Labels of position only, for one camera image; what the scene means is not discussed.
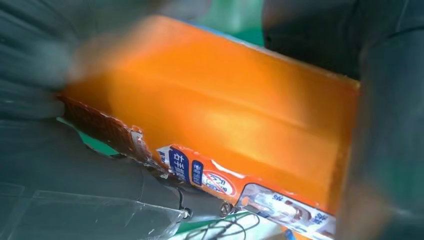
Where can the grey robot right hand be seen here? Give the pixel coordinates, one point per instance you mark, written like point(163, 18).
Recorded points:
point(66, 185)

